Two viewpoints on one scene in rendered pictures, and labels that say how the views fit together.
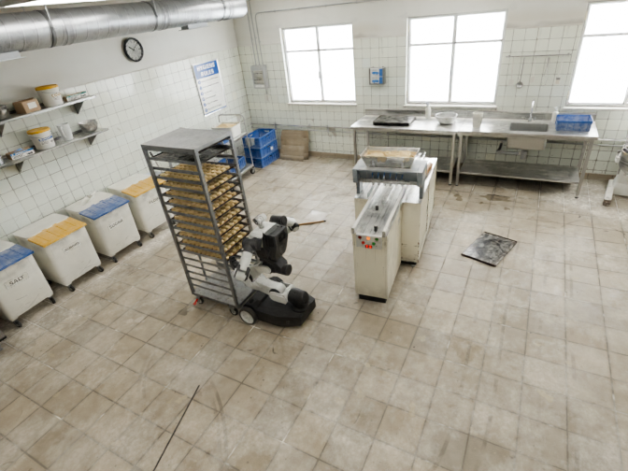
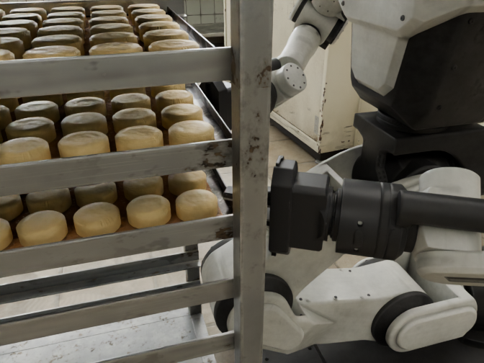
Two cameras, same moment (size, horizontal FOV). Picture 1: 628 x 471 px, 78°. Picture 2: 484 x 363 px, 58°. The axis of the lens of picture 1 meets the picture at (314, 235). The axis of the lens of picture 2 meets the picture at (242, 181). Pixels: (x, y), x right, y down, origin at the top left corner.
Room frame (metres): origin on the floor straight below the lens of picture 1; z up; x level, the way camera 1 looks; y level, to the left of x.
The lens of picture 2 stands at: (2.83, 1.17, 0.97)
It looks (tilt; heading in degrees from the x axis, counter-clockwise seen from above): 29 degrees down; 312
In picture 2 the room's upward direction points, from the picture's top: straight up
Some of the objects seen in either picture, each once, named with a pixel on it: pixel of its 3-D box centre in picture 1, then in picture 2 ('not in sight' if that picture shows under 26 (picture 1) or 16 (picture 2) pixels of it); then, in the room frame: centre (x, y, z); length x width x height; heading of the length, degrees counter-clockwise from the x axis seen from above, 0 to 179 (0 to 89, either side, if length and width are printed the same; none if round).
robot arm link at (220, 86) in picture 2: not in sight; (232, 104); (3.40, 0.56, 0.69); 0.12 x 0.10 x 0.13; 88
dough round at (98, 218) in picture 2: not in sight; (97, 220); (3.23, 0.97, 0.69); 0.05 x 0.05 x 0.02
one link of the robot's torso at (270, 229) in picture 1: (269, 240); (456, 3); (3.07, 0.41, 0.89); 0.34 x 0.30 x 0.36; 148
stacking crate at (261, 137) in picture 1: (259, 137); not in sight; (7.61, 0.83, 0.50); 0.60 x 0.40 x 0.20; 151
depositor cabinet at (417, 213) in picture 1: (398, 207); (319, 49); (4.24, -1.09, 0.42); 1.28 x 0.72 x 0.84; 154
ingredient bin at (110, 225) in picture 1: (107, 227); not in sight; (4.76, 2.79, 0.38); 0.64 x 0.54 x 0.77; 58
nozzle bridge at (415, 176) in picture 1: (390, 179); not in sight; (3.82, -0.88, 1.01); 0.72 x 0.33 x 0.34; 64
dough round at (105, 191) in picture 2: not in sight; (96, 193); (3.28, 0.94, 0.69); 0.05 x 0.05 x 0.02
